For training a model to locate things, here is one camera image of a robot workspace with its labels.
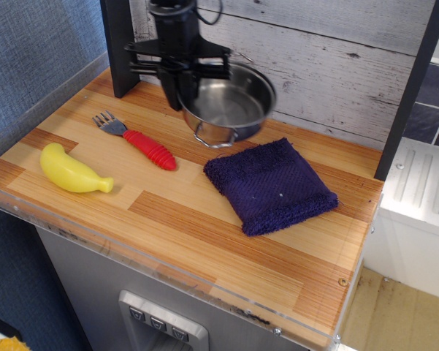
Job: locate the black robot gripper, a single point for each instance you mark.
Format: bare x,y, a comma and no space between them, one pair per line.
179,51

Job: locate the small stainless steel pot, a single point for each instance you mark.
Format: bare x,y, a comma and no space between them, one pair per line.
225,111

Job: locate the red handled toy fork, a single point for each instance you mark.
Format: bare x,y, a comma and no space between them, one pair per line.
154,151

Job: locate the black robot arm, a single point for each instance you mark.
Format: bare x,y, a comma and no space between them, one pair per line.
171,5

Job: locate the dark blue folded napkin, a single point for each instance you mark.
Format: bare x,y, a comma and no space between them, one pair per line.
270,187

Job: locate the yellow plastic toy banana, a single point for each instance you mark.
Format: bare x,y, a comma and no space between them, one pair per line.
69,173

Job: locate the silver toy dispenser panel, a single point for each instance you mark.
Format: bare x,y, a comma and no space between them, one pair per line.
153,327

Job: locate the white ribbed drainboard counter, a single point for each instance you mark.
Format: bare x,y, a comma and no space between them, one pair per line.
411,188

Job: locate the yellow object bottom left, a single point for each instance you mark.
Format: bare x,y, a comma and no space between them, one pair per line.
13,344

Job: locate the dark left vertical post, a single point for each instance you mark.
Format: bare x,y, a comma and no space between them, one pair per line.
118,30

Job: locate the dark vertical post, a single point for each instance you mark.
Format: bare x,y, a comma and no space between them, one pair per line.
415,80
118,30

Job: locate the dark right vertical post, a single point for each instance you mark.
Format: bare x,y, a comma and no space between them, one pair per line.
415,80

